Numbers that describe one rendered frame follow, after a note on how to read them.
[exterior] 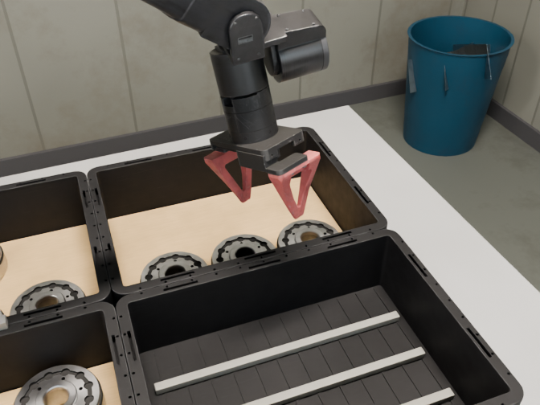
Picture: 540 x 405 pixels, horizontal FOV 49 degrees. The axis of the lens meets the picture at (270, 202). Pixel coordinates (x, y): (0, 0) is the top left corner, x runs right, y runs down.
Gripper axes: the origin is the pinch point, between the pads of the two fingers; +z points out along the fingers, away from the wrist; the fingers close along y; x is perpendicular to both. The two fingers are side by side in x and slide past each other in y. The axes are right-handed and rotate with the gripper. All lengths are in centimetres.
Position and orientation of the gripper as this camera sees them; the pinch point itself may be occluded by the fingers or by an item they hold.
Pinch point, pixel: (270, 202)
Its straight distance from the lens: 73.8
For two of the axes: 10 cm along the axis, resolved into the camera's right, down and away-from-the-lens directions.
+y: -6.8, -2.0, 7.1
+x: -7.1, 4.4, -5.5
